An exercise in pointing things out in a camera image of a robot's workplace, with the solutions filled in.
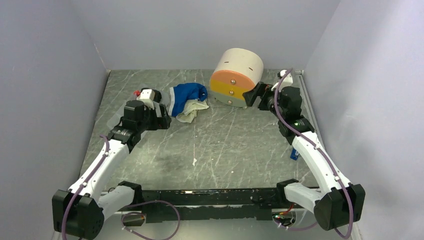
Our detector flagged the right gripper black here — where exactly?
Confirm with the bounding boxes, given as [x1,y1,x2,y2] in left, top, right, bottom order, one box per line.
[242,82,286,120]

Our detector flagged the blue underwear white trim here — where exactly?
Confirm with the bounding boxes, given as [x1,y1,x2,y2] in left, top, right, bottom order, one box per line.
[168,82,208,117]

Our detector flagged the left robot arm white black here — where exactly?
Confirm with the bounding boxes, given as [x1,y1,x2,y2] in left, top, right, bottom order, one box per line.
[52,99,172,240]

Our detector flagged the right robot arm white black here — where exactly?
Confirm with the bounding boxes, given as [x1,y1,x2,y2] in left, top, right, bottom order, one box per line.
[242,82,366,231]

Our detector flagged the round drawer cabinet orange yellow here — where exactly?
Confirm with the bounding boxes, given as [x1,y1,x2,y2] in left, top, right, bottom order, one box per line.
[209,48,264,108]

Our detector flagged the clear plastic compartment tray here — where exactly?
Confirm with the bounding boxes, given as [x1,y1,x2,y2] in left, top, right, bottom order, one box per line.
[106,93,155,129]

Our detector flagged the cream yellow cloth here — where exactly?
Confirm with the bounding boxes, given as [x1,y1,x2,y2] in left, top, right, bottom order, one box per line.
[176,99,209,123]

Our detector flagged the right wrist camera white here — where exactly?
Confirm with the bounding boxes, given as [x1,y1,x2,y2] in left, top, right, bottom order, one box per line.
[271,70,294,92]

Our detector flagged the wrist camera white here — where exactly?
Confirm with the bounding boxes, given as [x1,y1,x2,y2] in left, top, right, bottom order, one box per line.
[133,87,162,103]
[271,70,294,92]

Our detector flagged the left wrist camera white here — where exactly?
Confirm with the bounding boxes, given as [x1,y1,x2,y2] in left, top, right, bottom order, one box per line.
[133,87,162,103]

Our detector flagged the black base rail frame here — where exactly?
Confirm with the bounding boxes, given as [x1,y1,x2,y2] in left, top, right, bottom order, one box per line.
[110,180,307,223]

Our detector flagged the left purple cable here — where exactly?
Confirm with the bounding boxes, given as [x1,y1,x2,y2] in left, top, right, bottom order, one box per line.
[61,134,181,240]

